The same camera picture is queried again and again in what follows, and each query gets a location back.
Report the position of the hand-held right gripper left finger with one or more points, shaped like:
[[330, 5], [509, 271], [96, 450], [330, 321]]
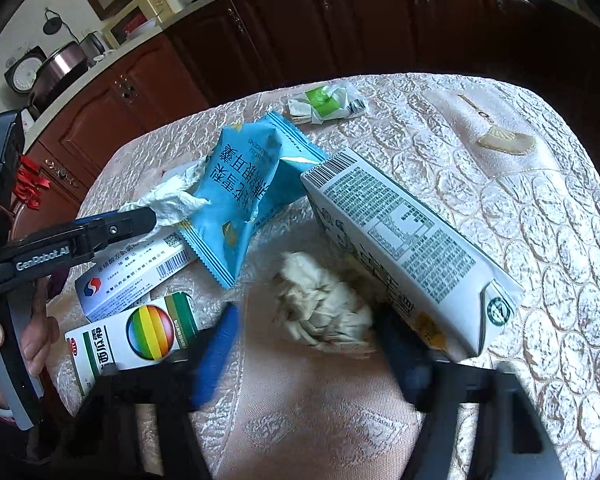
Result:
[[215, 360]]

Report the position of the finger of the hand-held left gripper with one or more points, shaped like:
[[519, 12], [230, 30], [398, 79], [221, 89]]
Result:
[[120, 227]]

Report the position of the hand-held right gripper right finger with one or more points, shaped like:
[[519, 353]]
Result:
[[405, 365]]

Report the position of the white paper tissue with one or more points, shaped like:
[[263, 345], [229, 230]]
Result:
[[175, 200]]

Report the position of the tissue ball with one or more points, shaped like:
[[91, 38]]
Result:
[[320, 305]]

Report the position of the blue snack packet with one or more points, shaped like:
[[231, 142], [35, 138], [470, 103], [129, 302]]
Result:
[[240, 195]]

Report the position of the red hanging knot ornament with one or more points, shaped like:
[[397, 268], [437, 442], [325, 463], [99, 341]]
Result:
[[30, 185]]

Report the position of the white medicine box blue logo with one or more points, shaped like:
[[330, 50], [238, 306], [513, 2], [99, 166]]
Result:
[[130, 285]]

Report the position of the white round appliance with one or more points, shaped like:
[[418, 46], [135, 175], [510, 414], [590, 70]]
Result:
[[22, 74]]

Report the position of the green medicine box rainbow ball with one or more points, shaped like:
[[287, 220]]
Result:
[[115, 342]]

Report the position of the dark metallic rice cooker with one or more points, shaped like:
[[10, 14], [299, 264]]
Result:
[[57, 70]]

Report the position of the white milk carton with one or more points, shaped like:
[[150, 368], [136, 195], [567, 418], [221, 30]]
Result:
[[410, 240]]

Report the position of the light kitchen countertop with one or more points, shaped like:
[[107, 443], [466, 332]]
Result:
[[130, 46]]

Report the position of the cream embroidered tablecloth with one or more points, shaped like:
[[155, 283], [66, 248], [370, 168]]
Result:
[[530, 235]]

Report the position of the beige microwave oven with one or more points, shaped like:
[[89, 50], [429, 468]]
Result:
[[125, 27]]

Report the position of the crumpled green white wrapper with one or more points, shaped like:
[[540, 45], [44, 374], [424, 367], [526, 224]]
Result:
[[325, 102]]

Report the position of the brown wooden kitchen cabinet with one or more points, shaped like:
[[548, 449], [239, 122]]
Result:
[[330, 25]]

